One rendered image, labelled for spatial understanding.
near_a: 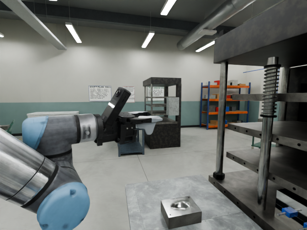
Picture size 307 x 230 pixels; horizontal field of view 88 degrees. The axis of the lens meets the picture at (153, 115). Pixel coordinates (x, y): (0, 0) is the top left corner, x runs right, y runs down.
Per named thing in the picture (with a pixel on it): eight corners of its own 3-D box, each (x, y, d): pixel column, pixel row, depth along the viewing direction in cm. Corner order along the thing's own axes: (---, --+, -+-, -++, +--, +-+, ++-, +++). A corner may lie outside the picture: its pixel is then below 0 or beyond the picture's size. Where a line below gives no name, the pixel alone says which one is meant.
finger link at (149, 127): (160, 132, 55) (134, 133, 51) (162, 115, 53) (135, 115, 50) (164, 135, 52) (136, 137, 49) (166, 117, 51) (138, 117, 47)
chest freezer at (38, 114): (80, 133, 666) (79, 111, 655) (76, 138, 592) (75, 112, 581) (39, 135, 630) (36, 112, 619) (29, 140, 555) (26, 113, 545)
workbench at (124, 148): (117, 157, 402) (116, 122, 392) (116, 138, 585) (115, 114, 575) (145, 154, 419) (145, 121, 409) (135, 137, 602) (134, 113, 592)
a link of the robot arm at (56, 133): (25, 150, 39) (22, 115, 38) (75, 142, 45) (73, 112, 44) (23, 160, 32) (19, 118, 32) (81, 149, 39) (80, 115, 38)
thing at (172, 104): (152, 152, 440) (151, 75, 416) (142, 138, 588) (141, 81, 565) (183, 149, 462) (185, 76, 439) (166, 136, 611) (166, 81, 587)
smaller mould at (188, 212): (168, 229, 87) (168, 217, 86) (160, 210, 101) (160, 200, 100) (201, 222, 92) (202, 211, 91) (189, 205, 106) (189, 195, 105)
